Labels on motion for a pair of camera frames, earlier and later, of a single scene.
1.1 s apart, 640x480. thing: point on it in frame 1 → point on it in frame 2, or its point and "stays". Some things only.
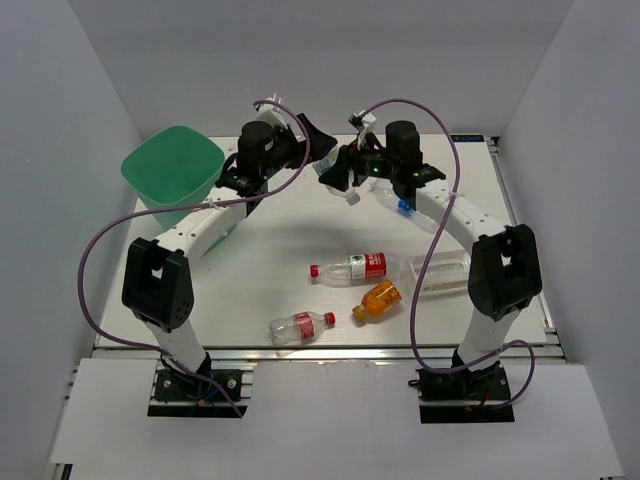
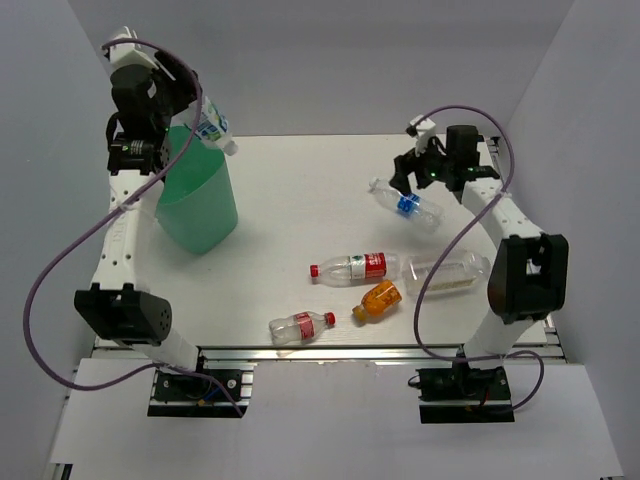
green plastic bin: x=174 y=168 stays
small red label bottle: x=301 y=327 stays
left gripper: x=320 y=144 → x=185 y=87
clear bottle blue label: x=387 y=195 stays
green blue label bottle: x=350 y=194 → x=214 y=125
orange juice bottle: x=376 y=301 stays
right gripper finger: x=338 y=175 → x=404 y=164
